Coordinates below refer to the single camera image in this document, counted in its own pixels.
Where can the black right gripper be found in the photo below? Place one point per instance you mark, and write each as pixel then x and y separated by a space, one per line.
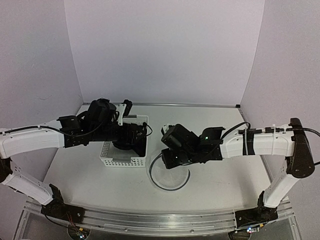
pixel 169 162

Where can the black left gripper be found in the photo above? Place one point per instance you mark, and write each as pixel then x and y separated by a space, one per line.
pixel 129 136

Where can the black bra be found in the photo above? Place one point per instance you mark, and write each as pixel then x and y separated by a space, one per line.
pixel 140 148

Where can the white mesh laundry bag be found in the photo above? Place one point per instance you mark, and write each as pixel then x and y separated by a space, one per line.
pixel 169 180

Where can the white perforated plastic basket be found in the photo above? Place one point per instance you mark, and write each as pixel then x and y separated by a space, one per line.
pixel 114 157

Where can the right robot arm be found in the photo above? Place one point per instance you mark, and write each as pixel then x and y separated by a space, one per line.
pixel 217 143

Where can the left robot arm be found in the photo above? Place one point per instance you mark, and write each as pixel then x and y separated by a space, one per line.
pixel 101 122

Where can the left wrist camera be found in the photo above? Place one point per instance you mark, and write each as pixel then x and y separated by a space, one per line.
pixel 123 110

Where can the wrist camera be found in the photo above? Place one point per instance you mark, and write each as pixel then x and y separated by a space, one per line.
pixel 165 128
pixel 123 110

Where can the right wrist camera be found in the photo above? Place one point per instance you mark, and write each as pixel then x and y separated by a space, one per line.
pixel 165 128

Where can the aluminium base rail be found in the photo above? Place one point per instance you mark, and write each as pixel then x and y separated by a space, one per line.
pixel 226 224

